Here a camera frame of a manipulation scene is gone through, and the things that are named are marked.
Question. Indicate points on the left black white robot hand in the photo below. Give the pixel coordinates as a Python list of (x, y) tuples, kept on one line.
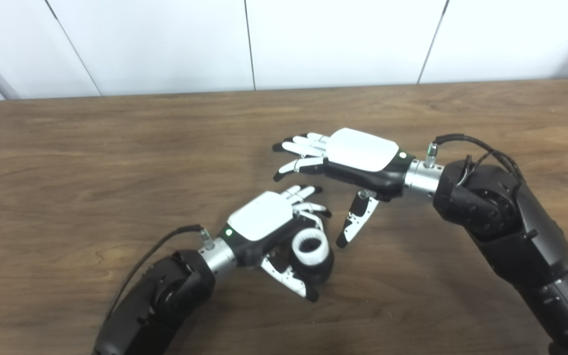
[(259, 217)]

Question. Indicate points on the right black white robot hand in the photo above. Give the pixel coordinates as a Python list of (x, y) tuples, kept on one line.
[(363, 150)]

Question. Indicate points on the round black plastic part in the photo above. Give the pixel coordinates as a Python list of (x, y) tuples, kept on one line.
[(319, 270)]

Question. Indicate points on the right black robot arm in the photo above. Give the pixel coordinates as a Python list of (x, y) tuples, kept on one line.
[(511, 222)]

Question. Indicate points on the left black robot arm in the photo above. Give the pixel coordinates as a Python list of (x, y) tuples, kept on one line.
[(160, 301)]

